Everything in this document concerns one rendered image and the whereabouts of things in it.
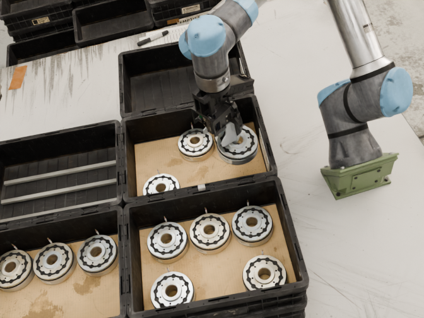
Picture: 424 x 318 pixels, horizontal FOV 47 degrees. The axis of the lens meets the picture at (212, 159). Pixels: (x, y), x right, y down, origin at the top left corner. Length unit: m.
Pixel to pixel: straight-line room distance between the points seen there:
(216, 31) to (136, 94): 0.72
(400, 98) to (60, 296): 0.98
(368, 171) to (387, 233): 0.18
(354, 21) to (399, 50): 1.74
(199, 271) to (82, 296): 0.29
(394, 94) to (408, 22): 1.98
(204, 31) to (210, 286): 0.60
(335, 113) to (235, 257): 0.49
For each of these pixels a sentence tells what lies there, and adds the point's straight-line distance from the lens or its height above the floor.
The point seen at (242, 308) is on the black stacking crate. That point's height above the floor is 0.86.
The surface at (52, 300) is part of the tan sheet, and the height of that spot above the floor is 0.83.
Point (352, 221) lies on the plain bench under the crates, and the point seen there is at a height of 0.70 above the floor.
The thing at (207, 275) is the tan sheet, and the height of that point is 0.83.
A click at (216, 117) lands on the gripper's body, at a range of 1.09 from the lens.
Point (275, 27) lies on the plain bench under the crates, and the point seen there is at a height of 0.70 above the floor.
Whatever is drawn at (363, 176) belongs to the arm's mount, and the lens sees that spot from 1.42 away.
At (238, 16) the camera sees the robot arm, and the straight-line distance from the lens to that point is 1.04.
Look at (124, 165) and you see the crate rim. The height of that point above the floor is 0.93.
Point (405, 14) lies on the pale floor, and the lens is 3.30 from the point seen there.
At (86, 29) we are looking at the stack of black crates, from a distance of 2.79.
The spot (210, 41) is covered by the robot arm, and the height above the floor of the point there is 1.33.
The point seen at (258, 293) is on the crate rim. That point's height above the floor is 0.93.
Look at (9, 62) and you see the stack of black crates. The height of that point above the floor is 0.37.
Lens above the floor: 1.92
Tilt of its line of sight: 52 degrees down
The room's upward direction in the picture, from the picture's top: 11 degrees counter-clockwise
